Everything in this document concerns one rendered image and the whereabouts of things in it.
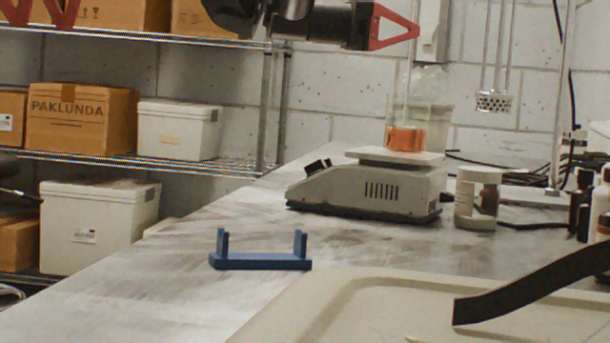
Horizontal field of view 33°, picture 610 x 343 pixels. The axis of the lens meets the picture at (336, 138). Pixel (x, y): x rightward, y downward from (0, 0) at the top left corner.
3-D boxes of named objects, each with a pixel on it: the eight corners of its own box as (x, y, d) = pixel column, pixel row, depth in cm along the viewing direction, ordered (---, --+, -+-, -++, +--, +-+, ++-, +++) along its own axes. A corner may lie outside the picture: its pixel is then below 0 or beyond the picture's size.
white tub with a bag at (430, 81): (441, 160, 235) (450, 65, 233) (381, 153, 240) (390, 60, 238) (457, 156, 248) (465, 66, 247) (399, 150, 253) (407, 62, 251)
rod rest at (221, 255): (214, 269, 101) (217, 232, 100) (207, 261, 104) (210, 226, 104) (313, 270, 104) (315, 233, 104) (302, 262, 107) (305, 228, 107)
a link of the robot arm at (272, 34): (261, 11, 143) (260, 46, 140) (267, -19, 137) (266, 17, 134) (312, 16, 144) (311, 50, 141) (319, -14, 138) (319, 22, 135)
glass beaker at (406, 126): (380, 155, 142) (386, 93, 141) (380, 151, 148) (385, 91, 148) (432, 159, 142) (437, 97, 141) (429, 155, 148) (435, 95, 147)
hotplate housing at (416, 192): (281, 208, 143) (286, 151, 142) (313, 198, 155) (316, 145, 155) (440, 229, 136) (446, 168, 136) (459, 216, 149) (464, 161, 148)
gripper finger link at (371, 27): (414, 7, 147) (349, 1, 145) (426, 5, 140) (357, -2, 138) (410, 55, 147) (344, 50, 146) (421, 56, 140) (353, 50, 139)
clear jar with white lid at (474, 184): (481, 224, 143) (487, 166, 143) (505, 232, 138) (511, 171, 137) (443, 223, 141) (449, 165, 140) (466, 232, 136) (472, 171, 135)
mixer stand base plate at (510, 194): (387, 192, 169) (387, 186, 169) (396, 179, 189) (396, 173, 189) (575, 211, 165) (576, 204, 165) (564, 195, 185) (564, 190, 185)
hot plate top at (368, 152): (341, 156, 141) (341, 150, 141) (366, 151, 152) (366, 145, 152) (428, 166, 137) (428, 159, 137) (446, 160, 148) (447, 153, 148)
